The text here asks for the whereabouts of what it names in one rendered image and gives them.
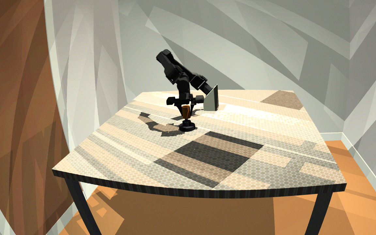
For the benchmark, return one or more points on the orange cylindrical knob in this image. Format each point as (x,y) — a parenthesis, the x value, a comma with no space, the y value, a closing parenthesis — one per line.
(186,112)

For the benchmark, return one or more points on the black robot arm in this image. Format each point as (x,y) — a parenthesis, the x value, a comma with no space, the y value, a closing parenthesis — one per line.
(177,73)

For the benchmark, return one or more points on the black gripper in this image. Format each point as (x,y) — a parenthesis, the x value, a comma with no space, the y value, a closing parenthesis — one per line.
(197,99)

